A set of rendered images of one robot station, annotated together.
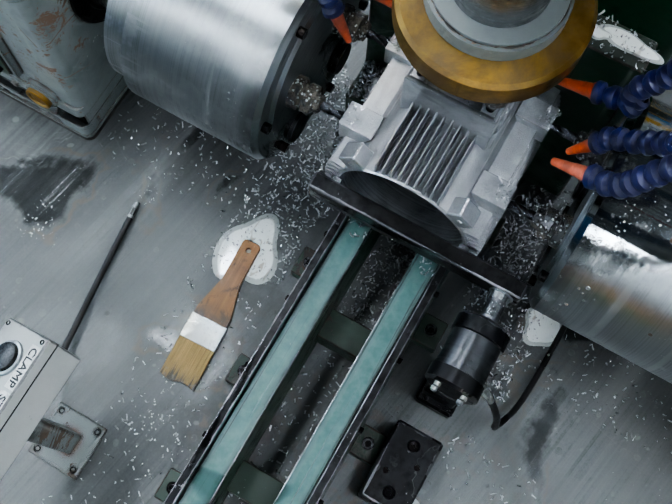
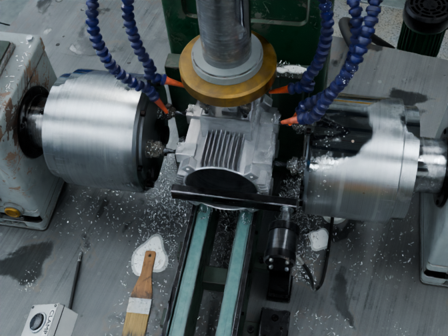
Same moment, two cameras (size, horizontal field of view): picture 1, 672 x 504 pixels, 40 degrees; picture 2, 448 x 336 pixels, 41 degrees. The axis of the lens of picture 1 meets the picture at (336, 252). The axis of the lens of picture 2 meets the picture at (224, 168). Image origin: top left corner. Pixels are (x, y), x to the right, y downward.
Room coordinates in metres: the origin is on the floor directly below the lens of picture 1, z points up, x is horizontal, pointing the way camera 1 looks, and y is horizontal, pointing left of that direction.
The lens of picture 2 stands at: (-0.30, 0.06, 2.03)
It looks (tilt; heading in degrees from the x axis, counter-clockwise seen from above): 56 degrees down; 348
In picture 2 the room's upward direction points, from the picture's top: 6 degrees counter-clockwise
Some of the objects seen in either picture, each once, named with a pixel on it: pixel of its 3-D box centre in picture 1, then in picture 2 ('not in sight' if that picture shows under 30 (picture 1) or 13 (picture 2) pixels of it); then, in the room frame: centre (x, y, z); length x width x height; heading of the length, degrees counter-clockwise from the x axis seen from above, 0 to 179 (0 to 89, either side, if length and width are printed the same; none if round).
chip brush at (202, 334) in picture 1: (215, 311); (142, 293); (0.27, 0.15, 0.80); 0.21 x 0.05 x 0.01; 155
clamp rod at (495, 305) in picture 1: (486, 322); (285, 225); (0.21, -0.16, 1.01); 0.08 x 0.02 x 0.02; 152
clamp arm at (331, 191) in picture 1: (414, 239); (233, 199); (0.30, -0.08, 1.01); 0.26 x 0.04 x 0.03; 62
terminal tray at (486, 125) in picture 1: (472, 69); (231, 107); (0.46, -0.13, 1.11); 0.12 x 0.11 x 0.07; 152
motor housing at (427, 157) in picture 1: (442, 139); (230, 150); (0.42, -0.11, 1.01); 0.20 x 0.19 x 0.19; 152
